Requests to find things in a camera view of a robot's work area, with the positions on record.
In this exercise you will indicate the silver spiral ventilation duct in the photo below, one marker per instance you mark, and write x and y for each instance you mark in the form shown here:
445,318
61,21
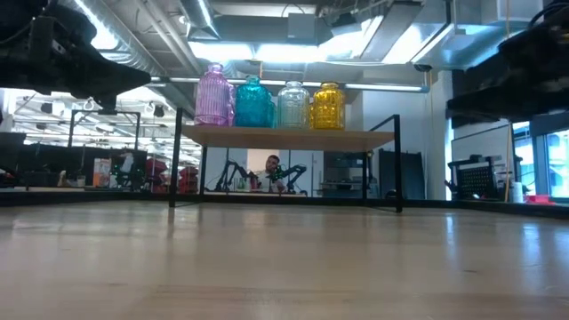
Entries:
133,44

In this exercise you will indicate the red tool cabinet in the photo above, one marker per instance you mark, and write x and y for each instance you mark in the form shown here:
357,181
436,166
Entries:
189,178
156,169

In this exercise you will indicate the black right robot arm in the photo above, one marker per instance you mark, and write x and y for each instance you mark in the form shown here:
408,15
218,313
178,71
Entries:
551,13

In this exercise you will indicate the other-station black rig frame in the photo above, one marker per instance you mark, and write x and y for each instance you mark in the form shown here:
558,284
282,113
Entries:
71,131

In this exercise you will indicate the other-station black robot arm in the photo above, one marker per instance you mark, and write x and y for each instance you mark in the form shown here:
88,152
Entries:
295,170
229,165

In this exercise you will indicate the person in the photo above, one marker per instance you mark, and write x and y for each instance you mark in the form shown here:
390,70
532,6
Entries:
126,162
272,163

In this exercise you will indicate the dark storage cabinet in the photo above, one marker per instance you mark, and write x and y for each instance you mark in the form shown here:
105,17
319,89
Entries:
402,174

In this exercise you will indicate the orange and white box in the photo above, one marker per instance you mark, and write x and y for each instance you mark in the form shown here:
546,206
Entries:
101,173

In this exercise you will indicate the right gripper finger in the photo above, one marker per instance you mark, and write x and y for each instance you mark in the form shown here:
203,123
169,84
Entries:
511,102

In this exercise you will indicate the black perforated metal cart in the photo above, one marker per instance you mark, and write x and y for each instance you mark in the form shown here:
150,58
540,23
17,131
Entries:
478,180

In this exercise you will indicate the grey utility cart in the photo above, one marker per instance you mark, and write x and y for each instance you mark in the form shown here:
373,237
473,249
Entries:
342,175

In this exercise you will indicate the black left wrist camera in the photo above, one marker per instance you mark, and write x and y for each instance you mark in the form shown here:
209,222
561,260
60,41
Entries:
42,29

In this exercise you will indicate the round yellow glass vase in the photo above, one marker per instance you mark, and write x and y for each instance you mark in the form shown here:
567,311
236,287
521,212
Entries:
329,109

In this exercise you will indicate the clear round glass vase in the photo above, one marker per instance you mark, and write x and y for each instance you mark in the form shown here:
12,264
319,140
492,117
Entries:
293,109

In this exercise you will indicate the round teal glass vase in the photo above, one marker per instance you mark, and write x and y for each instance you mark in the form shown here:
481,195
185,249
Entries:
252,106

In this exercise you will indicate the pink plastic tray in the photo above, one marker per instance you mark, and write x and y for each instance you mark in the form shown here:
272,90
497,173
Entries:
540,199

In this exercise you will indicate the large pink ribbed glass vase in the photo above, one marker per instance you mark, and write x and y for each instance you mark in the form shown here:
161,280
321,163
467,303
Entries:
214,100

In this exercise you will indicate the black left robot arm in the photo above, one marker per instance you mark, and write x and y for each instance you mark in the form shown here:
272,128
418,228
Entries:
66,26

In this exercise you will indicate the black metal rig frame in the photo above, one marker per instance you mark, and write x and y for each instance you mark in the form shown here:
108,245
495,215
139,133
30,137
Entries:
66,198

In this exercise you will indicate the wooden shelf with black legs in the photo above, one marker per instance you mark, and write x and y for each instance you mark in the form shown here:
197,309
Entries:
284,138

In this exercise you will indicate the grey ceiling junction box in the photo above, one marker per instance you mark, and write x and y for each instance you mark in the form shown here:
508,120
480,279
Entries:
302,26

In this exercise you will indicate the white paper roll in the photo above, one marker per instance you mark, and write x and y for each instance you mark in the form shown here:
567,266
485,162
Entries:
518,192

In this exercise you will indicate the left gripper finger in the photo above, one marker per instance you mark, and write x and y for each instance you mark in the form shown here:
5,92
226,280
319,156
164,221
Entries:
111,77

